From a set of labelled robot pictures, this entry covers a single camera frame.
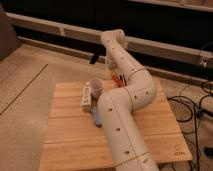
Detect blue object on board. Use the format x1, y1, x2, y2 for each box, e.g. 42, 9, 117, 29
91, 106, 102, 127

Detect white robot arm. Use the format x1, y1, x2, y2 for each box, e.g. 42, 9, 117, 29
97, 29, 159, 171

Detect black clamp on rail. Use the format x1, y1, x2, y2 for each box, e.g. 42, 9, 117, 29
89, 51, 104, 64

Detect red pepper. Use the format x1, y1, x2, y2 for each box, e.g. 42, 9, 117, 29
112, 75, 124, 87

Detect wooden board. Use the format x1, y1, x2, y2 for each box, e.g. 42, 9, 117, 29
39, 82, 192, 171

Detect black cables on floor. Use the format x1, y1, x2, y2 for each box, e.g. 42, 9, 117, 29
166, 79, 213, 171

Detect white box on board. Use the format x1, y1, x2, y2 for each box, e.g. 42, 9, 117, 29
81, 84, 92, 112

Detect white metal rail frame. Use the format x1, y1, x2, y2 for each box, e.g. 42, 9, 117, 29
7, 13, 213, 80

